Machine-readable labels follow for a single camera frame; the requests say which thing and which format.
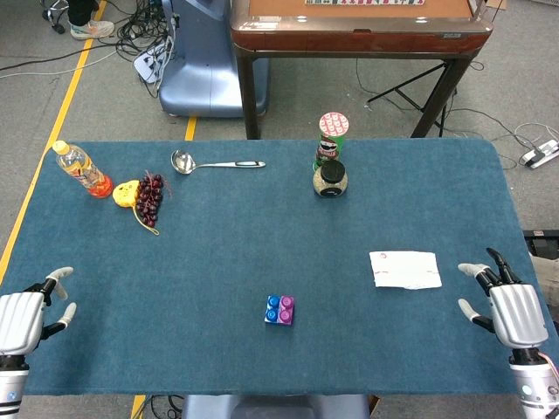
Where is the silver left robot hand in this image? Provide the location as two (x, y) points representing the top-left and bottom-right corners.
(0, 266), (78, 357)

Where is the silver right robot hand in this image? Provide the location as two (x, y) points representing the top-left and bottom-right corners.
(457, 247), (549, 350)

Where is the purple building block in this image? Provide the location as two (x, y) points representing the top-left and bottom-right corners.
(278, 295), (295, 327)

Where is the blue building block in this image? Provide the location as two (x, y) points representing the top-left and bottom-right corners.
(264, 295), (285, 326)

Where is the black box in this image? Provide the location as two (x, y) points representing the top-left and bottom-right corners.
(522, 229), (559, 259)

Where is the orange drink plastic bottle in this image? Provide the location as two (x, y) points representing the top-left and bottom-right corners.
(52, 140), (114, 199)

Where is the dark red grape bunch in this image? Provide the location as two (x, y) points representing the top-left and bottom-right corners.
(134, 170), (172, 228)

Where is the steel ladle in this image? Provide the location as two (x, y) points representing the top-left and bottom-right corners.
(170, 149), (266, 175)

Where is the glass jar black lid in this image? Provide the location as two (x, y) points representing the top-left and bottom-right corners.
(312, 160), (350, 199)

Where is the blue felt table cloth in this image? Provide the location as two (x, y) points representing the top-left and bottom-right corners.
(0, 138), (559, 396)

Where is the black tripod stand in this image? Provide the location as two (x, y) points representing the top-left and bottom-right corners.
(366, 60), (459, 132)

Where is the green Pringles can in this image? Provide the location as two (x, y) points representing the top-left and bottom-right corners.
(311, 112), (350, 172)

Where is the blue-grey robot body base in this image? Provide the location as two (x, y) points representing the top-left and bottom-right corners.
(181, 394), (372, 419)

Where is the white power strip with plugs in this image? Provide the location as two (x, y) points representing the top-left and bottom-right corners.
(133, 41), (174, 84)

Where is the person in black clothes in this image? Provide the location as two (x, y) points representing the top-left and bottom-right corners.
(67, 0), (115, 41)

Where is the black metal stool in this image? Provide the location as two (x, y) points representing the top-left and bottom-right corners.
(41, 0), (71, 35)

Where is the brown mahjong table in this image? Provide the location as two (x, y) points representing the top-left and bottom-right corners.
(230, 0), (494, 140)

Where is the mahjong tile set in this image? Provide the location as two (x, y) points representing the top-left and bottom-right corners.
(304, 0), (425, 6)

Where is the yellow toy with lanyard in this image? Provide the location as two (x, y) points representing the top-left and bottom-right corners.
(112, 179), (161, 236)

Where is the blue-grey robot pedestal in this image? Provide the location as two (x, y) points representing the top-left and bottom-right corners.
(158, 0), (270, 119)

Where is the black cable tangle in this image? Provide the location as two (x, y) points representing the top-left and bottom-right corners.
(114, 0), (176, 58)

